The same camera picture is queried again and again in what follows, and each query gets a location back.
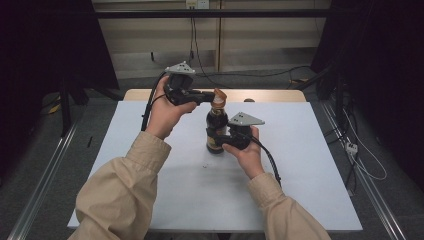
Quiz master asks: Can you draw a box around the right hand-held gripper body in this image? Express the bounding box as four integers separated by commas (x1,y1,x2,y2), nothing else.
219,112,266,151

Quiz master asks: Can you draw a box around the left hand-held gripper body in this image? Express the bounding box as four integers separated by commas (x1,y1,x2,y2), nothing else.
163,60,199,107

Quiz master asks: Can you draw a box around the dark soy sauce bottle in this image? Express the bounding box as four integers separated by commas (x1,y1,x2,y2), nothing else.
205,88,231,155

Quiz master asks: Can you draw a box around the person's right hand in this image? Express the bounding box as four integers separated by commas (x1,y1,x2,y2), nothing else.
222,126,266,180

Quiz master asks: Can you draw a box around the person's left hand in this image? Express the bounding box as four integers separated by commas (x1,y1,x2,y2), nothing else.
145,75,198,140

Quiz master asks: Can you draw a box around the black horizontal bar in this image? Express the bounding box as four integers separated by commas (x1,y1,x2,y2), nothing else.
94,8,334,19

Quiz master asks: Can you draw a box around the white power strip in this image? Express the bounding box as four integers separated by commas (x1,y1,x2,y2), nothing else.
346,141,360,156

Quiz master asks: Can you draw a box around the black metal stand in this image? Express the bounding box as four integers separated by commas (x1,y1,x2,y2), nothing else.
59,79,74,138

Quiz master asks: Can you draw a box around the black curtain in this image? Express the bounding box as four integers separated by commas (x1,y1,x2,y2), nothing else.
0,0,120,101
311,0,424,191

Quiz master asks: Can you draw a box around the black wall cable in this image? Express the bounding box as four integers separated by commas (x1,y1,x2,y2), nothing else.
189,16,313,88

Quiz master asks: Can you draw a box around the left hand-held gripper black cable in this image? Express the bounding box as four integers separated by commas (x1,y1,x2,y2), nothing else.
140,71,168,132

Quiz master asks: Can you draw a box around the hand-held gripper black cable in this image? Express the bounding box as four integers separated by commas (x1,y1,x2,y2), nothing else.
140,71,168,132
249,134,283,188

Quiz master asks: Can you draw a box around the right hand-held gripper black cable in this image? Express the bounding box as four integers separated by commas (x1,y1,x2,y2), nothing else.
249,134,283,188

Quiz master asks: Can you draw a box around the white wall outlet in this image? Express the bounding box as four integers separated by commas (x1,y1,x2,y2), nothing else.
185,0,211,10

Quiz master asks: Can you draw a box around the white cable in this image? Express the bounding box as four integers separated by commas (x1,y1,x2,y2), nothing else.
343,109,388,182

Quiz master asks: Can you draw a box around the aluminium floor rail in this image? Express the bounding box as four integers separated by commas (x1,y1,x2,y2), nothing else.
7,121,78,240
320,100,407,240

